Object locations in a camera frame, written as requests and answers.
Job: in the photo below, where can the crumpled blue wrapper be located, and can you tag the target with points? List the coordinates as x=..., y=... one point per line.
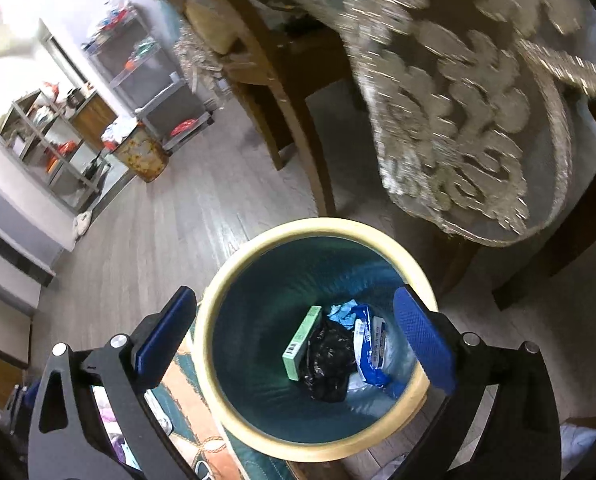
x=343, y=312

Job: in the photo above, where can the wooden chair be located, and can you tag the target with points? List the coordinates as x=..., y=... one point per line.
x=288, y=90

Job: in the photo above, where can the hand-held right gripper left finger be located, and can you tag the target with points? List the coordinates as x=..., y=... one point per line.
x=165, y=327

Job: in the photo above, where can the white plastic bag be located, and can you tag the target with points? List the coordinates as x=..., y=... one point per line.
x=120, y=132

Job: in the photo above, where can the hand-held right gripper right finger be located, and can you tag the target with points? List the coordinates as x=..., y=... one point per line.
x=425, y=342

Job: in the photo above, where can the green cardboard box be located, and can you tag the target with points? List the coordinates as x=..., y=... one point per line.
x=300, y=345

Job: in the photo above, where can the white cloth on floor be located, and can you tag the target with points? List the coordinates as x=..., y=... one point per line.
x=82, y=224

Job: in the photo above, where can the tall metal shelf rack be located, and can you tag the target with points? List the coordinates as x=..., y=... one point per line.
x=147, y=75

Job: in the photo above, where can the lace chair cover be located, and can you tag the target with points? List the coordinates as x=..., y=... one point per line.
x=197, y=70

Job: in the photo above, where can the black plastic bag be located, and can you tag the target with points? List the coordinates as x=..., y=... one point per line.
x=328, y=365

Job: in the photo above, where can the round bin with yellow rim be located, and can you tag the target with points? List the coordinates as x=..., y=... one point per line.
x=273, y=310

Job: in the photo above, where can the wooden kitchen cabinet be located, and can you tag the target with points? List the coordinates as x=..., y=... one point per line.
x=95, y=120

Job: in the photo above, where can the low metal shelf rack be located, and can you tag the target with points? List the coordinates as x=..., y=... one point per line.
x=52, y=155

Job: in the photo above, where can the lace tablecloth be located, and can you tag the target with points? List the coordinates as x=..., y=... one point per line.
x=458, y=85

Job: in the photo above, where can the white low cabinet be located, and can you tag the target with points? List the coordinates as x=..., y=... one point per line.
x=12, y=270

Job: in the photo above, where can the teal and orange rug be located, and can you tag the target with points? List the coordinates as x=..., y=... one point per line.
x=197, y=410

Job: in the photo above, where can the floral patterned bin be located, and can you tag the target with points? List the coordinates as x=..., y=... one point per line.
x=145, y=157

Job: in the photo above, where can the yellow seat cushion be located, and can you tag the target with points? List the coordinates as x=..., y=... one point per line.
x=210, y=25

